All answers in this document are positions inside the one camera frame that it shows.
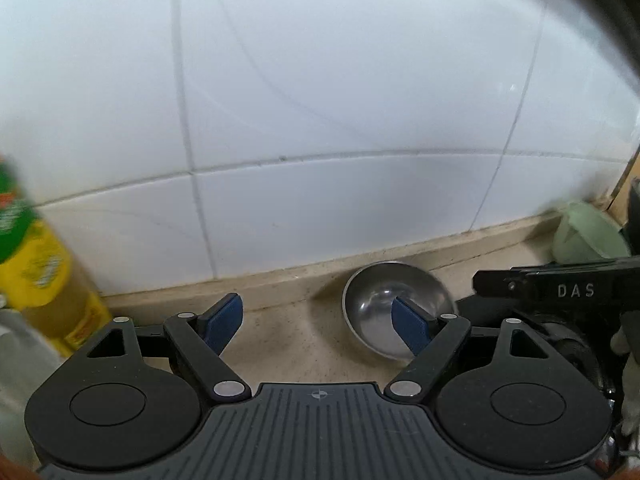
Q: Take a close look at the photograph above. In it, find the black gas stove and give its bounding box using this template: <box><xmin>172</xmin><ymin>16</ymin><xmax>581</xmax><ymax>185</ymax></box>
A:
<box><xmin>457</xmin><ymin>295</ymin><xmax>623</xmax><ymax>413</ymax></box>

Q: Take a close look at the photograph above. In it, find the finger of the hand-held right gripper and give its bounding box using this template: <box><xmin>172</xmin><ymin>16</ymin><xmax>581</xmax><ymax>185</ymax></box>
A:
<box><xmin>472</xmin><ymin>266</ymin><xmax>541</xmax><ymax>306</ymax></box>

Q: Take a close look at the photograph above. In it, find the bottle with green yellow label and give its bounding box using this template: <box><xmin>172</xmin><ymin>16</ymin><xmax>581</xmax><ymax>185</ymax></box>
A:
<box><xmin>0</xmin><ymin>152</ymin><xmax>113</xmax><ymax>358</ymax></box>

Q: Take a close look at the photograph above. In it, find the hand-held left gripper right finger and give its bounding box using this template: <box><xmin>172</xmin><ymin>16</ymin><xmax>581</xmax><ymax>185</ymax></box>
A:
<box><xmin>384</xmin><ymin>296</ymin><xmax>551</xmax><ymax>403</ymax></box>

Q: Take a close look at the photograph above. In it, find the white rotating condiment rack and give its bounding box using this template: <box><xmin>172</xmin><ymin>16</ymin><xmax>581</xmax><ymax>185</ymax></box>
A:
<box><xmin>0</xmin><ymin>307</ymin><xmax>68</xmax><ymax>466</ymax></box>

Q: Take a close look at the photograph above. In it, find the large stainless steel bowl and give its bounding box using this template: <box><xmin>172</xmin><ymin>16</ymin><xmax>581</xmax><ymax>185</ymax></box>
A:
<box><xmin>341</xmin><ymin>261</ymin><xmax>458</xmax><ymax>361</ymax></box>

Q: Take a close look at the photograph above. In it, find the pale green bowl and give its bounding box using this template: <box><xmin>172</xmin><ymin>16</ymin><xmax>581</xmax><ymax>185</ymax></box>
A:
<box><xmin>552</xmin><ymin>201</ymin><xmax>632</xmax><ymax>265</ymax></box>

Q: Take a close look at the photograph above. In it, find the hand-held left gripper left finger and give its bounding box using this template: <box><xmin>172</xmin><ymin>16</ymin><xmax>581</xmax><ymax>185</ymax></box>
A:
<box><xmin>87</xmin><ymin>292</ymin><xmax>252</xmax><ymax>402</ymax></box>

